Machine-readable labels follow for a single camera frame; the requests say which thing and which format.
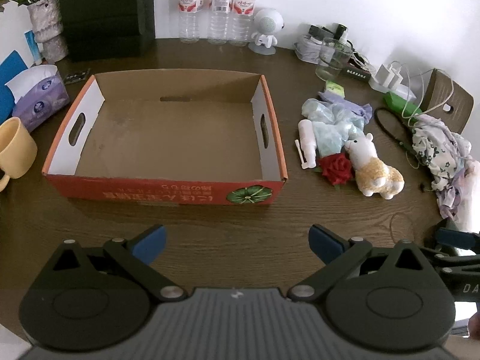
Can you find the dark wooden desktop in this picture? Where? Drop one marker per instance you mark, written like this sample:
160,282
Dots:
225,225

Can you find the clear water bottle red label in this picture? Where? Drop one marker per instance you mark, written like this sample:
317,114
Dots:
243,15
220,11
191,11

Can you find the small black card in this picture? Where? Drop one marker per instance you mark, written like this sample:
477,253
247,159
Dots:
77,76

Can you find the light blue plastic bag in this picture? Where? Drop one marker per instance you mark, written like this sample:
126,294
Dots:
333,127

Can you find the black power adapter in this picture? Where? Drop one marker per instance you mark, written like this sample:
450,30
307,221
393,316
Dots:
318,30

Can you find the small black bottle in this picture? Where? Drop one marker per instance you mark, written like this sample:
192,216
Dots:
341,30

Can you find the white power strip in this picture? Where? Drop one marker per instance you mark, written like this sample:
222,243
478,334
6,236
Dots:
401,90

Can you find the blue folder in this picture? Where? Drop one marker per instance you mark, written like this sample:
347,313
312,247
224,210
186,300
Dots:
10,71

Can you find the small white applicator stick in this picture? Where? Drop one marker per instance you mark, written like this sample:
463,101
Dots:
302,155

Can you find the blue white card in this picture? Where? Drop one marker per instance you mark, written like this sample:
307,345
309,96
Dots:
33,47

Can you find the patterned tin box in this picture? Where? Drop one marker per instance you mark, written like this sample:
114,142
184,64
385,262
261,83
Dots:
305,50

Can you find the black headband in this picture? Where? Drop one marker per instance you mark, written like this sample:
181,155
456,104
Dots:
386,129

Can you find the floral cloth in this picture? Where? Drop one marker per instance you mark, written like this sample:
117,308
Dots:
438,146

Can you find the yellow mug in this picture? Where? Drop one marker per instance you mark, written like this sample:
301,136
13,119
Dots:
15,146

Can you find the green tissue pack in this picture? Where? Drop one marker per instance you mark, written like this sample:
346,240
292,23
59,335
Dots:
335,89

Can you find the alpaca plush toy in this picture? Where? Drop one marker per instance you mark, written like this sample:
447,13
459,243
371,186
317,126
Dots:
375,170

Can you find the white robot figurine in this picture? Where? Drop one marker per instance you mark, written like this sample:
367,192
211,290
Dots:
267,24

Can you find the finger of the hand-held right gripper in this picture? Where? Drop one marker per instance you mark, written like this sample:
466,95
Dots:
457,238
450,259

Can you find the large black box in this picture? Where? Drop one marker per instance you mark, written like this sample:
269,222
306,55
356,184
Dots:
105,15

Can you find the dark flat box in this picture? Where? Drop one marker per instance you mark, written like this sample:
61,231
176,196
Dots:
356,74

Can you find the white charger plug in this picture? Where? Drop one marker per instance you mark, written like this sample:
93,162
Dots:
389,74

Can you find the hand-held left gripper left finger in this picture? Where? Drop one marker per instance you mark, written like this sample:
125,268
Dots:
152,243

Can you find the brown chair back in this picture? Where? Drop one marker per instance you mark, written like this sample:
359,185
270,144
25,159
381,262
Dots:
455,101

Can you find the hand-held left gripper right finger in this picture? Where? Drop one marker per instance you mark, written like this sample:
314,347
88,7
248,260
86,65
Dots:
324,245

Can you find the purple tissue box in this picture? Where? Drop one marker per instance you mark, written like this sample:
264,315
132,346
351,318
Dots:
41,101

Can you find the white textured vase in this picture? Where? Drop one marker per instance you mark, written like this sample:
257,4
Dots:
47,26

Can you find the orange cardboard box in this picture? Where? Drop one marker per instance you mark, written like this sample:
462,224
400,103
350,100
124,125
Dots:
168,138

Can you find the white spray bottle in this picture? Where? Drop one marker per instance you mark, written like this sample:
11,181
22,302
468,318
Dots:
307,135

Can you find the clear glass cup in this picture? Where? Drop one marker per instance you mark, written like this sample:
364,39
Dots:
332,60

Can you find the green glasses case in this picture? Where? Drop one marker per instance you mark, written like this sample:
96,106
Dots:
399,104

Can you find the red artificial rose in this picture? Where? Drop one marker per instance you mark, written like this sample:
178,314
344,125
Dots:
337,167

